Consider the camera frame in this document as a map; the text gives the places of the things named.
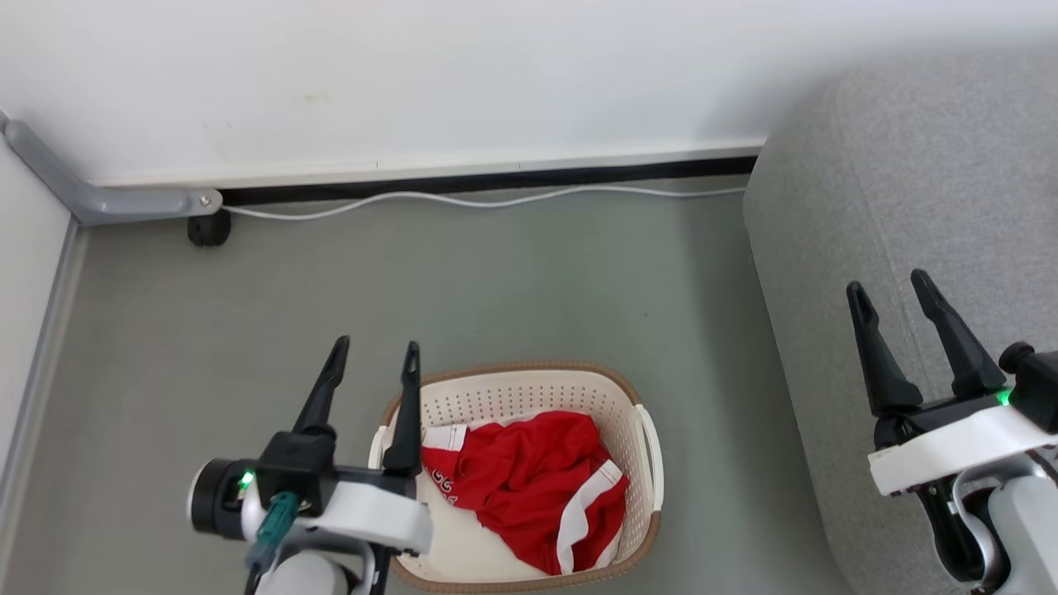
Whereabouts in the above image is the grey metal support bracket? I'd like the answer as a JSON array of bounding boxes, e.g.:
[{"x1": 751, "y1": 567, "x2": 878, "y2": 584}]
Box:
[{"x1": 0, "y1": 116, "x2": 224, "y2": 227}]

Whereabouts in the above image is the black caster wheel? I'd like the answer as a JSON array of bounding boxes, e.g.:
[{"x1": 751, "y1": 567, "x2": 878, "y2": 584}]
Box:
[{"x1": 187, "y1": 210, "x2": 233, "y2": 248}]

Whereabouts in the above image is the teal cable plug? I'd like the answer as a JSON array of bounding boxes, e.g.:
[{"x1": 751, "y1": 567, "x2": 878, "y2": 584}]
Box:
[{"x1": 245, "y1": 492, "x2": 299, "y2": 576}]

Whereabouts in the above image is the white power cable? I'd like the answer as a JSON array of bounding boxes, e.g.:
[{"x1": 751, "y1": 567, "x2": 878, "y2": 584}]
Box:
[{"x1": 223, "y1": 185, "x2": 746, "y2": 221}]

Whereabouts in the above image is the cream perforated laundry basket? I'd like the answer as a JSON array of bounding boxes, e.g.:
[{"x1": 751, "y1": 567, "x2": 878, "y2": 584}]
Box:
[{"x1": 368, "y1": 360, "x2": 665, "y2": 594}]

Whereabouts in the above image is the grey floor skirting strip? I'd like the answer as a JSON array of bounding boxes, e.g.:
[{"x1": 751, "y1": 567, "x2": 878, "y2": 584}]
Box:
[{"x1": 0, "y1": 219, "x2": 88, "y2": 530}]

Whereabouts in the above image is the white black wall baseboard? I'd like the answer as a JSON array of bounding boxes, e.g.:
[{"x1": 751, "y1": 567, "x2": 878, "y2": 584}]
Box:
[{"x1": 87, "y1": 140, "x2": 765, "y2": 207}]

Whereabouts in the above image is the red white sports jersey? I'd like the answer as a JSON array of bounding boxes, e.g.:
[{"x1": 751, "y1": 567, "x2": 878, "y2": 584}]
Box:
[{"x1": 422, "y1": 411, "x2": 630, "y2": 577}]

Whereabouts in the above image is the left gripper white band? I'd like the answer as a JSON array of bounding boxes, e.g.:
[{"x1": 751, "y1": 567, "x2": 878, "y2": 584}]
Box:
[{"x1": 256, "y1": 336, "x2": 433, "y2": 555}]

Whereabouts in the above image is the grey fabric sofa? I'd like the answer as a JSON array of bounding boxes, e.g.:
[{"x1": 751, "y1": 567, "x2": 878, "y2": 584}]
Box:
[{"x1": 742, "y1": 50, "x2": 1058, "y2": 595}]

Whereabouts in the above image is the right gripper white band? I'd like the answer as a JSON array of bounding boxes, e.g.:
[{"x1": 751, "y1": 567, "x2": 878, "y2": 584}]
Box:
[{"x1": 846, "y1": 269, "x2": 1058, "y2": 497}]

